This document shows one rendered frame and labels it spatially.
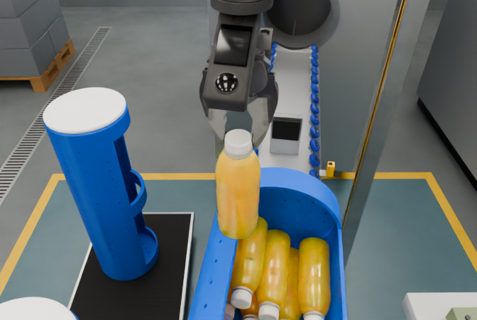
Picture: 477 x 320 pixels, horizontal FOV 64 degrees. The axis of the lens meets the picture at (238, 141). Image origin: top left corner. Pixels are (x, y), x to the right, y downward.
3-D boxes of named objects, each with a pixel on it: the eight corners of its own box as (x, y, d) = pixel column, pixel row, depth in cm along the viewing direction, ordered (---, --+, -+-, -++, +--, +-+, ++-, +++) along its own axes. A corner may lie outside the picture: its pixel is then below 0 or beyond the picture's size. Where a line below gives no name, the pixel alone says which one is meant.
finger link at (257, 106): (277, 125, 58) (270, 72, 52) (275, 151, 53) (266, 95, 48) (257, 126, 58) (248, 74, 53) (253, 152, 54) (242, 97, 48)
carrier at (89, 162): (113, 292, 175) (169, 260, 188) (56, 146, 119) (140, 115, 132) (91, 250, 192) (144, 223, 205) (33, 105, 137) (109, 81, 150)
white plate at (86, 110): (56, 142, 119) (57, 145, 120) (138, 112, 132) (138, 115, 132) (33, 102, 136) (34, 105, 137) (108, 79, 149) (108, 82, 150)
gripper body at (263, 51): (272, 68, 54) (279, -21, 46) (267, 102, 47) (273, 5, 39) (219, 64, 54) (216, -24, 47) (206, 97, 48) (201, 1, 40)
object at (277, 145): (298, 150, 133) (303, 114, 123) (297, 158, 130) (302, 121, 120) (270, 147, 134) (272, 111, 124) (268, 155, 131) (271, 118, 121)
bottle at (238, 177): (258, 210, 68) (262, 128, 56) (258, 243, 63) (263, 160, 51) (218, 209, 68) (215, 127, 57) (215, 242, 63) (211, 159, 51)
